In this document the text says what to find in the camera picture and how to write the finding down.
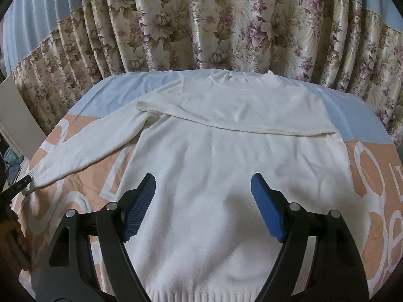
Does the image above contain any white knit sweater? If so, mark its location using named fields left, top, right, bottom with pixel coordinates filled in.
left=23, top=68, right=347, bottom=302

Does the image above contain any floral curtain with blue band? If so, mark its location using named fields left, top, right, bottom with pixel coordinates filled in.
left=0, top=0, right=403, bottom=139

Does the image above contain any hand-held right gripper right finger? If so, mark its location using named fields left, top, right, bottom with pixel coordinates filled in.
left=251, top=173, right=370, bottom=302

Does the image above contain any blue patterned cloth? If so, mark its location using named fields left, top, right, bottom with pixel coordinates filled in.
left=2, top=148, right=26, bottom=178

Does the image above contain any white board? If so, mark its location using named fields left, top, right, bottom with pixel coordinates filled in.
left=0, top=75, right=43, bottom=164

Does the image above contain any blue and peach printed blanket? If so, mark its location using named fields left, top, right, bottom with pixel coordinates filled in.
left=17, top=68, right=403, bottom=302

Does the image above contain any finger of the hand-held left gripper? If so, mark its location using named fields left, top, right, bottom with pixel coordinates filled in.
left=0, top=176, right=32, bottom=201

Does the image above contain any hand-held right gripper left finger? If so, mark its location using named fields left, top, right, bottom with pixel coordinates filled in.
left=35, top=174, right=157, bottom=302

